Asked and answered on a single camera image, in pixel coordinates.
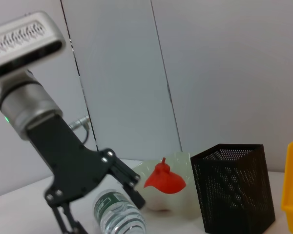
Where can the clear green-label water bottle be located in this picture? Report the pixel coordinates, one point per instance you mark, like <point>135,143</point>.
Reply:
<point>117,217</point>

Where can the black mesh pen holder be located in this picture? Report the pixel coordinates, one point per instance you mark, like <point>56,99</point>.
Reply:
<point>234,185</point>

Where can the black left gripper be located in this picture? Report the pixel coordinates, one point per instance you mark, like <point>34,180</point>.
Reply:
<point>73,165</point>

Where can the red-orange orange fruit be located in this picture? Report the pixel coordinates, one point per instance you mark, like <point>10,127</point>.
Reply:
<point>166,180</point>

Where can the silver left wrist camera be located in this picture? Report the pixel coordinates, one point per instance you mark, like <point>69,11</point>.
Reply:
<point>19,36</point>

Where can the translucent wavy glass fruit plate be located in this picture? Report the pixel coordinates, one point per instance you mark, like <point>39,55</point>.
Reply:
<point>180,204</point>

